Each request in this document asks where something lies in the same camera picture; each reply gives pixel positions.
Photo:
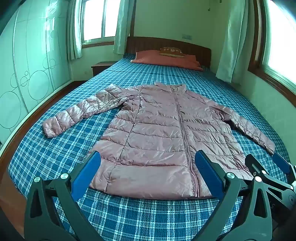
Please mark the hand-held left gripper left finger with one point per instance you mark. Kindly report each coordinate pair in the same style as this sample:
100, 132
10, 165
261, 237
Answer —
85, 173

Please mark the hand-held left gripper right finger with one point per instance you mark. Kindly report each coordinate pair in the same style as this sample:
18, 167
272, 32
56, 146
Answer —
208, 173

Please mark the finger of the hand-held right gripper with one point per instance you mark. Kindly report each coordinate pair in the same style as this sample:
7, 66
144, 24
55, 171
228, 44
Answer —
252, 165
282, 163

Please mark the pink puffer jacket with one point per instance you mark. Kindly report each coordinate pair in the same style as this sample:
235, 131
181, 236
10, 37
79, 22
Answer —
150, 139

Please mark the bed with blue plaid sheet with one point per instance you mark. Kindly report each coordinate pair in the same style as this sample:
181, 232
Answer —
69, 143

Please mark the wooden nightstand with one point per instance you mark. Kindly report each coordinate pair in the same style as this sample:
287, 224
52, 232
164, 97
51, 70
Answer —
100, 68

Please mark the pale green curtain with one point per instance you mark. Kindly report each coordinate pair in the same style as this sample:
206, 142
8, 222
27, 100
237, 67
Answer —
75, 30
123, 25
232, 41

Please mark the white wardrobe with circle pattern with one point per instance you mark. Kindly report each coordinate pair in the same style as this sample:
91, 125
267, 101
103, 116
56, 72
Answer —
34, 58

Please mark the brown printed cushion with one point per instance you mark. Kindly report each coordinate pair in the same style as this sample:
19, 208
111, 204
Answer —
171, 52

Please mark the red pillow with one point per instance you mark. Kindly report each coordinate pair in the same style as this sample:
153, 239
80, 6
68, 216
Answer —
150, 59

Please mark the dark wooden headboard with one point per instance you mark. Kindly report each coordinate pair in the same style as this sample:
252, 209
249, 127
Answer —
148, 44

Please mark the window with wooden frame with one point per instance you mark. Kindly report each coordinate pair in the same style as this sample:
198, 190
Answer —
97, 20
279, 41

